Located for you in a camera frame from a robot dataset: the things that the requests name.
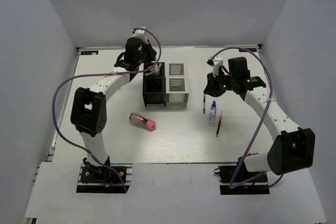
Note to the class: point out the red orange pen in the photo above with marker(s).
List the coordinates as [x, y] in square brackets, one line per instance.
[219, 123]

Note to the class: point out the yellow capped white marker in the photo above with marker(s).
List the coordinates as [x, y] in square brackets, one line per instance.
[151, 73]

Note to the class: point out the pink marker set bottle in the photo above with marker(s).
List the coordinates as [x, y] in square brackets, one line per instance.
[139, 120]

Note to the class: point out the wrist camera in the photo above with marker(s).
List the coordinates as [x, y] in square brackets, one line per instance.
[140, 33]
[216, 62]

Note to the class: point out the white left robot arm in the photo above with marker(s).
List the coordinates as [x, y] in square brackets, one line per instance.
[89, 110]

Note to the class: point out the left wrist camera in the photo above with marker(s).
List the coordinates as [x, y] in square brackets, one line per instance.
[140, 33]

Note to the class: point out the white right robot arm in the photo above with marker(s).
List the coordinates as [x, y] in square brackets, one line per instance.
[293, 146]

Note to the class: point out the black XDOF logo sticker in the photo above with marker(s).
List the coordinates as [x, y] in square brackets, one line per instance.
[89, 52]

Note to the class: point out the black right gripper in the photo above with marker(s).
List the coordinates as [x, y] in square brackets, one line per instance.
[212, 87]

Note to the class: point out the black slotted organizer box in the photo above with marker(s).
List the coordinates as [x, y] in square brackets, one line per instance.
[154, 88]

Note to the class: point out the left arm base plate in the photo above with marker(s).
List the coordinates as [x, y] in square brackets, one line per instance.
[90, 182]

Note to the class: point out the clear spray bottle blue cap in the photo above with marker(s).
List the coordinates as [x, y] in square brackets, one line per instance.
[212, 114]

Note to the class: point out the green pen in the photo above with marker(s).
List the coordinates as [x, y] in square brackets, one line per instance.
[204, 103]

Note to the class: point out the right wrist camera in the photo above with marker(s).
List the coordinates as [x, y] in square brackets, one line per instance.
[216, 62]

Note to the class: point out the right XDOF logo sticker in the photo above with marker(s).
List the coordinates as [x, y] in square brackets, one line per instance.
[248, 49]

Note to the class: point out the white slotted organizer box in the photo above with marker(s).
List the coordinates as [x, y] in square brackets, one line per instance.
[177, 91]

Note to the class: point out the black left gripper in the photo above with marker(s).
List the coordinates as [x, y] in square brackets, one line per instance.
[152, 53]

